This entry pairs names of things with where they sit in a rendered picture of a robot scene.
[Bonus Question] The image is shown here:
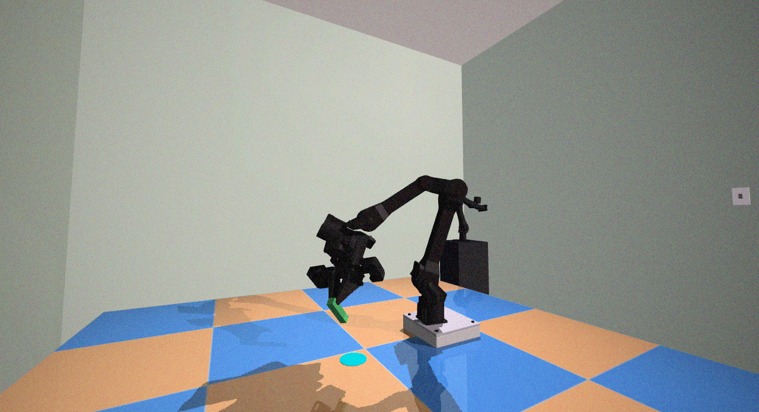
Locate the cyan circle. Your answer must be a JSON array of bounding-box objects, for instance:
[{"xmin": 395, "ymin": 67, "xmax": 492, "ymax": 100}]
[{"xmin": 340, "ymin": 353, "xmax": 366, "ymax": 366}]

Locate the green rectangular post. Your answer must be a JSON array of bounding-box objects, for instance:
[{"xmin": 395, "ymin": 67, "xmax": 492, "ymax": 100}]
[{"xmin": 326, "ymin": 298, "xmax": 349, "ymax": 323}]

